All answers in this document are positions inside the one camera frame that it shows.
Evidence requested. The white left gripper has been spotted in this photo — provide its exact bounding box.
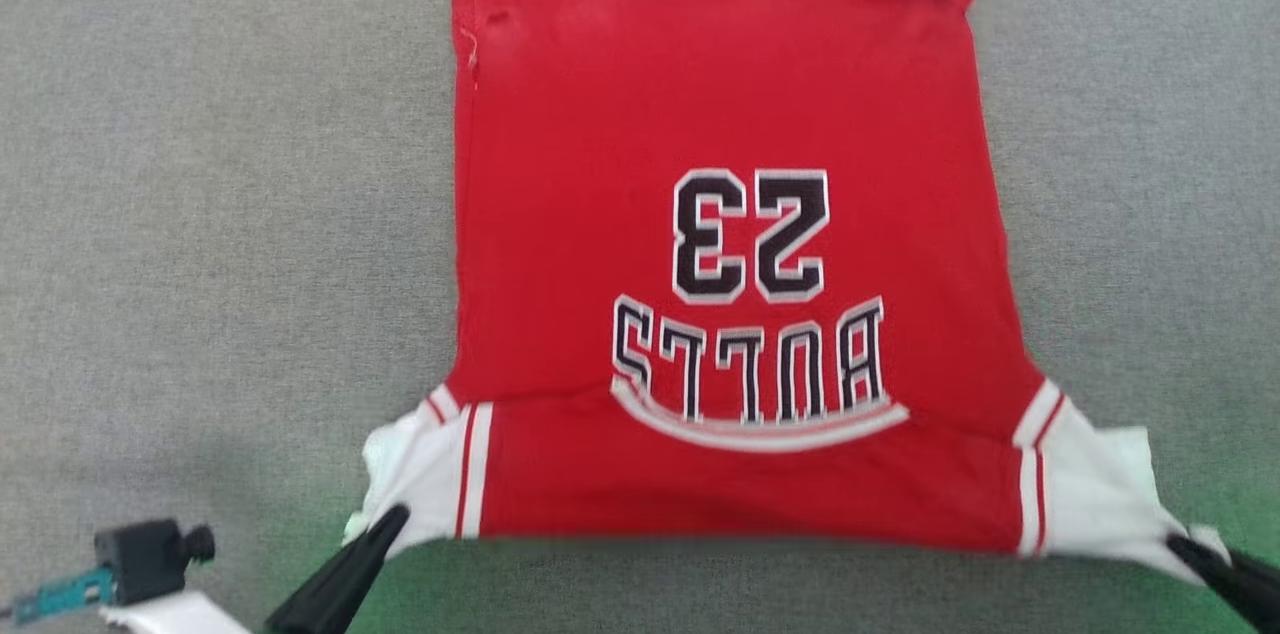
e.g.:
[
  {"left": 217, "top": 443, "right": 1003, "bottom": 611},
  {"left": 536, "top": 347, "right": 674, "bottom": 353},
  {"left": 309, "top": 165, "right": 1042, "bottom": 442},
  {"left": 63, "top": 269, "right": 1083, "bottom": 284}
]
[{"left": 100, "top": 503, "right": 412, "bottom": 634}]

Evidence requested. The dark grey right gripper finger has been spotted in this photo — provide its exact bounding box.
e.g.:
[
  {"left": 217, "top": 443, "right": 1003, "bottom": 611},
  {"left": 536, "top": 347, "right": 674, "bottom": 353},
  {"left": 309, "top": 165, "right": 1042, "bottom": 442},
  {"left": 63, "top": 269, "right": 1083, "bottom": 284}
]
[{"left": 1165, "top": 532, "right": 1280, "bottom": 633}]

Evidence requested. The red basketball jersey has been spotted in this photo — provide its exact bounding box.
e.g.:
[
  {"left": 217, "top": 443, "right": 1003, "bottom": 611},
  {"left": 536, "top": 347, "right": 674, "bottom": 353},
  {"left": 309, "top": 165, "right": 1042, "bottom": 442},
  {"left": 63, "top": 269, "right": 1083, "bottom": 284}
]
[{"left": 345, "top": 0, "right": 1233, "bottom": 585}]

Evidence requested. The teal cable connector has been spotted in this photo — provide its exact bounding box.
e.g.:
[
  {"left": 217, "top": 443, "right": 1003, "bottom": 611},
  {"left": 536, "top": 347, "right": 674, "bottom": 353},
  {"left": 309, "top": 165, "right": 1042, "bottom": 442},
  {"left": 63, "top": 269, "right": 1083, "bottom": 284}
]
[{"left": 0, "top": 564, "right": 117, "bottom": 627}]

